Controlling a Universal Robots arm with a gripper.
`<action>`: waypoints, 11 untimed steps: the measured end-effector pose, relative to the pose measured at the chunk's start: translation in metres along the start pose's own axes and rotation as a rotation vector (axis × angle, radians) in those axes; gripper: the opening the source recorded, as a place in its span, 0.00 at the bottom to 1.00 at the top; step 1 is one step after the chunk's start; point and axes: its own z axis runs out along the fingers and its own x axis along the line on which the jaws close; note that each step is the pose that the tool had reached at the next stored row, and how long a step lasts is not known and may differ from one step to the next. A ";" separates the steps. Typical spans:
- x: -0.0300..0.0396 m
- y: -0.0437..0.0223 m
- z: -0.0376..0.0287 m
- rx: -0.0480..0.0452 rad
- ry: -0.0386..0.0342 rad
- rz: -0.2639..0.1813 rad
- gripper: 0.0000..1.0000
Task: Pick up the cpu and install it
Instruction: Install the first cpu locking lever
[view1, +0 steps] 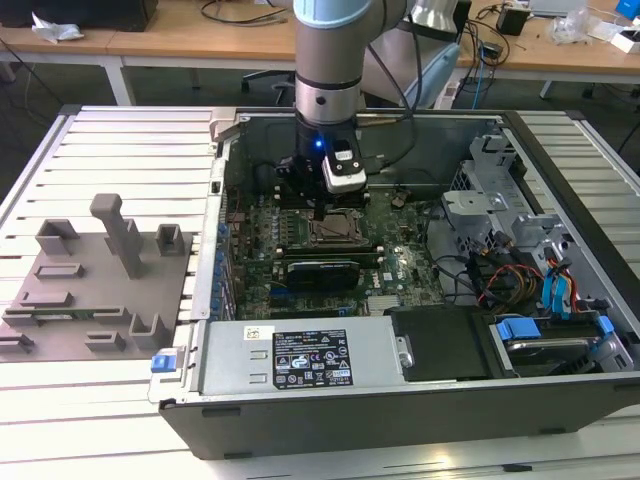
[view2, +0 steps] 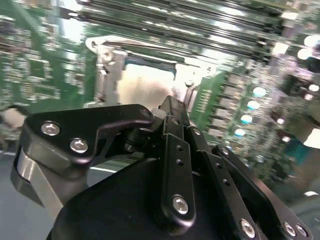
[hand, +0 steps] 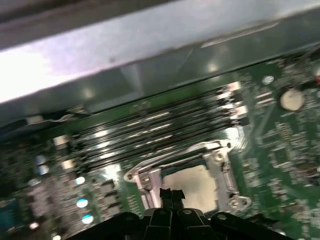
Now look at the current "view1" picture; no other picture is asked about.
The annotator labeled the grey parts rack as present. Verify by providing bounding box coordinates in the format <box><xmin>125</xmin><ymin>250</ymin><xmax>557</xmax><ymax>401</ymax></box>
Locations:
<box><xmin>0</xmin><ymin>192</ymin><xmax>196</xmax><ymax>364</ymax></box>

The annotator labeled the small black box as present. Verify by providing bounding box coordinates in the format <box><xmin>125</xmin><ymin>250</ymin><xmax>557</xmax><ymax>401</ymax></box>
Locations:
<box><xmin>496</xmin><ymin>5</ymin><xmax>530</xmax><ymax>36</ymax></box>

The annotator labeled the black cylinder capacitor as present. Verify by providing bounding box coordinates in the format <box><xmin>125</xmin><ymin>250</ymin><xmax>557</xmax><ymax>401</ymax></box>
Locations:
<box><xmin>253</xmin><ymin>163</ymin><xmax>276</xmax><ymax>195</ymax></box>

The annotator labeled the silver chipset heatsink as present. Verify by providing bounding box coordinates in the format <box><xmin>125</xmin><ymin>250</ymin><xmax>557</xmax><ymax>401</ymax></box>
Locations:
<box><xmin>367</xmin><ymin>294</ymin><xmax>401</xmax><ymax>316</ymax></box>

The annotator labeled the silver power supply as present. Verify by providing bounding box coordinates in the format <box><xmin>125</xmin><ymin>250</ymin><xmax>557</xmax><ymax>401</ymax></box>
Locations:
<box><xmin>192</xmin><ymin>319</ymin><xmax>401</xmax><ymax>396</ymax></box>

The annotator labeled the blue case latch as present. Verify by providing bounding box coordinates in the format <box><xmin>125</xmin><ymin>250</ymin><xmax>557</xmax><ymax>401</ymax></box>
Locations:
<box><xmin>149</xmin><ymin>352</ymin><xmax>179</xmax><ymax>374</ymax></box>

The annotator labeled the blue disk carrier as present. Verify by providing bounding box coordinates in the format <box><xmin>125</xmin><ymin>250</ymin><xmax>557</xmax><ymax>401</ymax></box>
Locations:
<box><xmin>492</xmin><ymin>313</ymin><xmax>616</xmax><ymax>374</ymax></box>

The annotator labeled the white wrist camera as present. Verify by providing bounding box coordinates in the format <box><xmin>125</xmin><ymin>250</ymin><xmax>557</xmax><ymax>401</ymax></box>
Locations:
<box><xmin>322</xmin><ymin>141</ymin><xmax>369</xmax><ymax>194</ymax></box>

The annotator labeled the crumpled white paper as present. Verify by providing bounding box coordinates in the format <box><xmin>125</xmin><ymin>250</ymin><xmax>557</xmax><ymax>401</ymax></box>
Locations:
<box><xmin>32</xmin><ymin>12</ymin><xmax>85</xmax><ymax>44</ymax></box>

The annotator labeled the blue cable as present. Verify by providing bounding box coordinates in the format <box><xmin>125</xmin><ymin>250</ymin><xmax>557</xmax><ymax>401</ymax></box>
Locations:
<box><xmin>472</xmin><ymin>42</ymin><xmax>489</xmax><ymax>109</ymax></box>

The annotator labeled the black graphics card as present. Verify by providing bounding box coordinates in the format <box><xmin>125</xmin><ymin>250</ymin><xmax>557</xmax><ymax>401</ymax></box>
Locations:
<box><xmin>282</xmin><ymin>257</ymin><xmax>361</xmax><ymax>292</ymax></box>

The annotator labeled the green motherboard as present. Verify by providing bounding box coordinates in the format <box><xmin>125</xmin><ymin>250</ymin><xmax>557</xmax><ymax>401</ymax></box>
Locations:
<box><xmin>222</xmin><ymin>187</ymin><xmax>446</xmax><ymax>321</ymax></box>

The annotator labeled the black open PC case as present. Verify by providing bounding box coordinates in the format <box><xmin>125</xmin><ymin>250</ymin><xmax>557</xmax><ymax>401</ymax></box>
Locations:
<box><xmin>148</xmin><ymin>105</ymin><xmax>640</xmax><ymax>461</ymax></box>

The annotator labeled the metal socket cover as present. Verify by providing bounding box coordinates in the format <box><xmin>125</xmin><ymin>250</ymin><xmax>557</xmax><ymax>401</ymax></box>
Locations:
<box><xmin>309</xmin><ymin>208</ymin><xmax>364</xmax><ymax>247</ymax></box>

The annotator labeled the black wire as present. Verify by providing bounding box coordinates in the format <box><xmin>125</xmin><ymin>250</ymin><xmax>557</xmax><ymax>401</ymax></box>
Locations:
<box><xmin>432</xmin><ymin>254</ymin><xmax>476</xmax><ymax>306</ymax></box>

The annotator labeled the black hard disk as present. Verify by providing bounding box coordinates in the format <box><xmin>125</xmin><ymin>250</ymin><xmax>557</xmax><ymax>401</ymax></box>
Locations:
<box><xmin>504</xmin><ymin>337</ymin><xmax>591</xmax><ymax>369</ymax></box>

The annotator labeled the black power supply label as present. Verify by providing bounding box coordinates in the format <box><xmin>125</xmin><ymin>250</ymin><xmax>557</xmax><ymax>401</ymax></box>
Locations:
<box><xmin>272</xmin><ymin>328</ymin><xmax>354</xmax><ymax>389</ymax></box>

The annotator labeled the blue flat wire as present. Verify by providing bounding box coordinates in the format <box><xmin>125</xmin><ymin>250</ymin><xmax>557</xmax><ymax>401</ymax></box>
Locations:
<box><xmin>542</xmin><ymin>264</ymin><xmax>576</xmax><ymax>321</ymax></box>

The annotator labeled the black plastic shroud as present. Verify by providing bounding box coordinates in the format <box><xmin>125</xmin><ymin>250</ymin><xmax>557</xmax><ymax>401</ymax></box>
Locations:
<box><xmin>384</xmin><ymin>305</ymin><xmax>506</xmax><ymax>384</ymax></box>

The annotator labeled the black expansion slot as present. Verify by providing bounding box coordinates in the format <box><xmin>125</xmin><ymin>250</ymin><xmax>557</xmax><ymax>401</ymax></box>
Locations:
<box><xmin>269</xmin><ymin>295</ymin><xmax>369</xmax><ymax>309</ymax></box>

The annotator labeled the red wire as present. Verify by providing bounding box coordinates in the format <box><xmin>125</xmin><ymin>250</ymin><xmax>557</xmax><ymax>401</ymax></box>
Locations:
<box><xmin>477</xmin><ymin>264</ymin><xmax>546</xmax><ymax>309</ymax></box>

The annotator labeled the silver metal drive cage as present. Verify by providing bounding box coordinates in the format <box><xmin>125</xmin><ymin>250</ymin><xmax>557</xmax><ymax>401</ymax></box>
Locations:
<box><xmin>439</xmin><ymin>130</ymin><xmax>634</xmax><ymax>374</ymax></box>

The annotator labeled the black office chair base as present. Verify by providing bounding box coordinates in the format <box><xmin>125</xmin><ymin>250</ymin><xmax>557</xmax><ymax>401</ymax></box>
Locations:
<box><xmin>241</xmin><ymin>69</ymin><xmax>296</xmax><ymax>106</ymax></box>

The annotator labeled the clear plastic bag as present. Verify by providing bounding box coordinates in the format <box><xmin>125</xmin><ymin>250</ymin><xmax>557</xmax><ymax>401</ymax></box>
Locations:
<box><xmin>547</xmin><ymin>9</ymin><xmax>609</xmax><ymax>46</ymax></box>

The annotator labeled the white cardboard box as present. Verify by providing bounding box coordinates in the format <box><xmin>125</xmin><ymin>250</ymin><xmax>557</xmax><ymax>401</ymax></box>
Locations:
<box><xmin>610</xmin><ymin>28</ymin><xmax>640</xmax><ymax>54</ymax></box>

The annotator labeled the orange wire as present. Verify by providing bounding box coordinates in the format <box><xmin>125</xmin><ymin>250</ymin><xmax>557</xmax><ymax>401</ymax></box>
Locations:
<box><xmin>547</xmin><ymin>255</ymin><xmax>599</xmax><ymax>314</ymax></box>

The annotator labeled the silver CPU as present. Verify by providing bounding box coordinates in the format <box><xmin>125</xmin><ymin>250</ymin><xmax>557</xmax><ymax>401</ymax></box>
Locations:
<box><xmin>319</xmin><ymin>217</ymin><xmax>354</xmax><ymax>239</ymax></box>

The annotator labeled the black monitor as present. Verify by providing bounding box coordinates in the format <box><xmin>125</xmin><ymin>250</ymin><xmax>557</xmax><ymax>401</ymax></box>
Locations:
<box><xmin>0</xmin><ymin>0</ymin><xmax>160</xmax><ymax>30</ymax></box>

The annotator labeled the green RAM stick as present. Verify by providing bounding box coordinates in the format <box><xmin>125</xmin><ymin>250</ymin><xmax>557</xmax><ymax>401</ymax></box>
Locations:
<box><xmin>29</xmin><ymin>309</ymin><xmax>96</xmax><ymax>321</ymax></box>

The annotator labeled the black RAM slot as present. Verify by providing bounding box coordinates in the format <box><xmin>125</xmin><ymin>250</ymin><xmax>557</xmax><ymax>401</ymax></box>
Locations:
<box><xmin>276</xmin><ymin>242</ymin><xmax>385</xmax><ymax>256</ymax></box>
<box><xmin>279</xmin><ymin>249</ymin><xmax>387</xmax><ymax>267</ymax></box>

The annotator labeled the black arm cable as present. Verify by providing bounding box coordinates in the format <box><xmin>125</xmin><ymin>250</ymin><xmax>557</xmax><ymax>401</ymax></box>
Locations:
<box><xmin>367</xmin><ymin>19</ymin><xmax>424</xmax><ymax>169</ymax></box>

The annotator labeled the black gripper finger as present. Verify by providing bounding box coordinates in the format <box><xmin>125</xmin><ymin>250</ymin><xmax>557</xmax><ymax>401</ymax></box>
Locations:
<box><xmin>275</xmin><ymin>157</ymin><xmax>327</xmax><ymax>221</ymax></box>

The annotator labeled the white power strip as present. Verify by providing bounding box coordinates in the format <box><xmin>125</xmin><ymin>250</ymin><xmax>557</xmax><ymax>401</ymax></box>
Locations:
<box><xmin>432</xmin><ymin>79</ymin><xmax>460</xmax><ymax>110</ymax></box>

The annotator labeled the grey laptop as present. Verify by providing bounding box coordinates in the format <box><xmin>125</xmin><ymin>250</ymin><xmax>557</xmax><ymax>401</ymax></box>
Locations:
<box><xmin>529</xmin><ymin>0</ymin><xmax>586</xmax><ymax>14</ymax></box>

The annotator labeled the CPU socket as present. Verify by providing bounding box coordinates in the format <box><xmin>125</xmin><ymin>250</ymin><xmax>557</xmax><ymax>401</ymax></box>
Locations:
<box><xmin>307</xmin><ymin>207</ymin><xmax>365</xmax><ymax>249</ymax></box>

